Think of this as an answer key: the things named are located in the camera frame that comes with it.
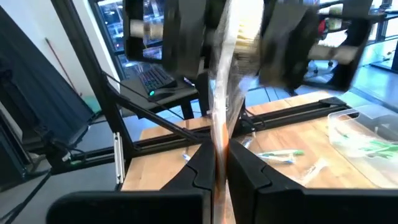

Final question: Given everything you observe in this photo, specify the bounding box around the orange toothbrush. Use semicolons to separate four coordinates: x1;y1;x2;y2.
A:
207;0;265;224

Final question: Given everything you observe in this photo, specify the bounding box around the black aluminium table frame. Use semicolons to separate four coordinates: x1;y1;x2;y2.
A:
49;0;360;175

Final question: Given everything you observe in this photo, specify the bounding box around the thin black cable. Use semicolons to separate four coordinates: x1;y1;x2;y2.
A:
102;70;187;121

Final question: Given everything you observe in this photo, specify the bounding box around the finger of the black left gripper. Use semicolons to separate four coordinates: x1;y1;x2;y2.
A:
259;2;320;91
161;0;208;79

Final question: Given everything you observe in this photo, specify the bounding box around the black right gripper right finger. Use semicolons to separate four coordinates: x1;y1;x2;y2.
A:
226;138;398;224

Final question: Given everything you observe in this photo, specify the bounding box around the clear plastic bin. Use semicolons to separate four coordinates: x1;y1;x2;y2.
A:
327;105;398;189

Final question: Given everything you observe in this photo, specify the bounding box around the green toothbrush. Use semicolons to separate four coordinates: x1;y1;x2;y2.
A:
334;126;352;140
360;138;398;159
257;148;305;158

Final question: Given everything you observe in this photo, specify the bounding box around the brown wooden stick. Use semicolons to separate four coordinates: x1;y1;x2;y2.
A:
44;36;83;96

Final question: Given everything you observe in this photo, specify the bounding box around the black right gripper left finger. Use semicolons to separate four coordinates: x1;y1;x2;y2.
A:
45;140;216;224

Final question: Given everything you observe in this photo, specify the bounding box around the black backlit keyboard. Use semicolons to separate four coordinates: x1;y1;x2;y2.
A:
138;65;178;94

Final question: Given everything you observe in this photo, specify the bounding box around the silver aluminium post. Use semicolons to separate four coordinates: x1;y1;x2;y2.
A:
113;132;126;185

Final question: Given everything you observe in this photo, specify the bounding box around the black computer mouse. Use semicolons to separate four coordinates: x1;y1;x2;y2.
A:
147;89;175;103

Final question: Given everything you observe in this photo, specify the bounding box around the large dark grey panel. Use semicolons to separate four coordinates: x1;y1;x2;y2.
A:
0;6;96;147

